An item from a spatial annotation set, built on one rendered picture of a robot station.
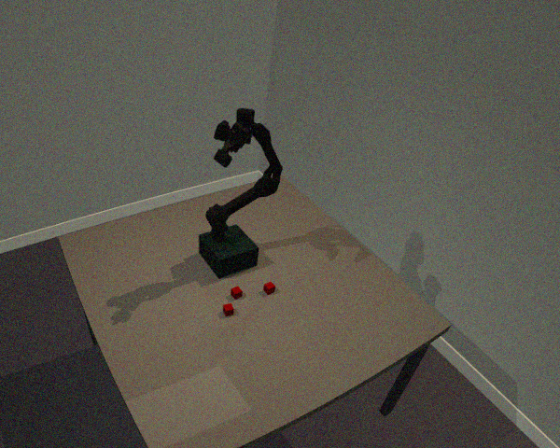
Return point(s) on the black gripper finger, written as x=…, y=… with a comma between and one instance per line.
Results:
x=221, y=156
x=233, y=140

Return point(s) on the red cube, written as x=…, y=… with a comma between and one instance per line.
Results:
x=236, y=292
x=269, y=287
x=228, y=309

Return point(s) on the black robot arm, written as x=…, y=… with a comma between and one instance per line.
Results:
x=265, y=186

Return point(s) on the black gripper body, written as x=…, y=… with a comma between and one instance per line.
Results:
x=243, y=132

